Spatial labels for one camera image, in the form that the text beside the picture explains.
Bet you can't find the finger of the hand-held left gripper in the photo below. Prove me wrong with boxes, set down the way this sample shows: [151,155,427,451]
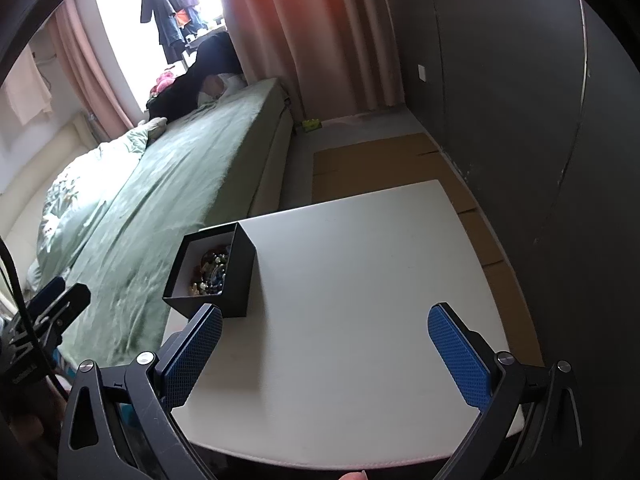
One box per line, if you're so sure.
[37,283,92,342]
[22,276,68,312]

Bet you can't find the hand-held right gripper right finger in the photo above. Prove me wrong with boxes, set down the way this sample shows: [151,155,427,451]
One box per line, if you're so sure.
[426,302,585,480]

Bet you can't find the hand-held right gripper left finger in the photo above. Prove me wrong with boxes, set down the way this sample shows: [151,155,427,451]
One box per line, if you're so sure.
[57,302,224,480]

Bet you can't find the black jewelry box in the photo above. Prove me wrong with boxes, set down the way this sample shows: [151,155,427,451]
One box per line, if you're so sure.
[162,221,259,319]

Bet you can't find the brown rudraksha bead bracelet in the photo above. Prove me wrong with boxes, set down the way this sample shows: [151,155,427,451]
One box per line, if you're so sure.
[201,245,233,270]

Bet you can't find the green floral comforter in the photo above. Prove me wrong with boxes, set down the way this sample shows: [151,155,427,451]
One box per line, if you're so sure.
[36,116,169,283]

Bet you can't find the green bedsheet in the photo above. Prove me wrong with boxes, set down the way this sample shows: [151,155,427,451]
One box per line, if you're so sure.
[59,79,282,367]

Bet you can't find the beige hanging cloth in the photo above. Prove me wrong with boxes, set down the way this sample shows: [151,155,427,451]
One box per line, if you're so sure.
[1,51,54,126]

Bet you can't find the flattened cardboard sheet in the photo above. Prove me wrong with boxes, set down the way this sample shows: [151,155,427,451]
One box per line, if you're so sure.
[312,132,546,367]

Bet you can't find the green-covered bed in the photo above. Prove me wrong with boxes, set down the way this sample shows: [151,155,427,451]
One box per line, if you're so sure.
[0,77,294,367]

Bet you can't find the pink curtain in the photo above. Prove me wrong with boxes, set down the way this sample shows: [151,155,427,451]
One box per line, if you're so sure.
[222,0,407,122]
[52,0,137,134]

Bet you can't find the pink plush item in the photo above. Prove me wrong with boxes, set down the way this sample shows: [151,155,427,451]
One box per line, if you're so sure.
[152,70,176,96]

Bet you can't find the white pillow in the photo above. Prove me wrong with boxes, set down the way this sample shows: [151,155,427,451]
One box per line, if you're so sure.
[199,72,247,107]

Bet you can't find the black clothes pile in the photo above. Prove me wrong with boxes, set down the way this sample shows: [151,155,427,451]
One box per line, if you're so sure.
[145,31,246,114]

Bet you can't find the dark hanging clothes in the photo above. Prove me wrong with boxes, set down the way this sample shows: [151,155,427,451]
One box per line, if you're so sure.
[139,0,207,64]

